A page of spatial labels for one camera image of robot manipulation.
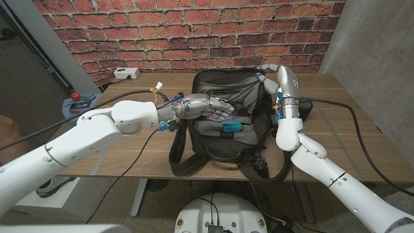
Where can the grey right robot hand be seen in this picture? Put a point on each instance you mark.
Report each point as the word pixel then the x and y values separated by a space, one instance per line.
pixel 286 81

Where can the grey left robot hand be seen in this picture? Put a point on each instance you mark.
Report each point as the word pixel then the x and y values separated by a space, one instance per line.
pixel 200 106

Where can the person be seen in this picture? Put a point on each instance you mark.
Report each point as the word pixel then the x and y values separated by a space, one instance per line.
pixel 9 139

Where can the small red device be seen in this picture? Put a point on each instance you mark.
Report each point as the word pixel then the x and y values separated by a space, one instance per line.
pixel 77 111

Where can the black ribbed round object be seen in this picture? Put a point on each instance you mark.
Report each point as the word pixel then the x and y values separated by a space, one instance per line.
pixel 158 185

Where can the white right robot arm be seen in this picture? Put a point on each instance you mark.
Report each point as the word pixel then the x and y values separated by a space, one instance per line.
pixel 339 181

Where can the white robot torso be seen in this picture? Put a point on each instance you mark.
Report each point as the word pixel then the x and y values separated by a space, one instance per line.
pixel 223 210

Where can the black backpack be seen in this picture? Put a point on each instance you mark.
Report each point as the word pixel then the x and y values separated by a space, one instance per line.
pixel 226 139

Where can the purple yellow packet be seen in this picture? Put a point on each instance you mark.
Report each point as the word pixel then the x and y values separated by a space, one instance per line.
pixel 223 116

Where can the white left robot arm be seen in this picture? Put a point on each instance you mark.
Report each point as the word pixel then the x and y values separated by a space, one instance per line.
pixel 74 142

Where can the blue round stool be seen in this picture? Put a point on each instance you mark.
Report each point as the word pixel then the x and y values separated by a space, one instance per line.
pixel 72 111

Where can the grey table leg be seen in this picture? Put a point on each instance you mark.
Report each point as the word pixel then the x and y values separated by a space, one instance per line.
pixel 305 204
pixel 139 197

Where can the teal oval case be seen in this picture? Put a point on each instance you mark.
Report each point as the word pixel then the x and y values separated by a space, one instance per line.
pixel 232 127

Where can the brick wall backdrop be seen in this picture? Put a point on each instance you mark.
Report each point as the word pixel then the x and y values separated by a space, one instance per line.
pixel 194 32

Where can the white power strip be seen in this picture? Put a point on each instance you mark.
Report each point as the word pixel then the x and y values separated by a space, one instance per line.
pixel 126 73

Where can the small teal box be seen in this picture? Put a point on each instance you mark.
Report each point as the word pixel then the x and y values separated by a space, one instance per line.
pixel 88 96

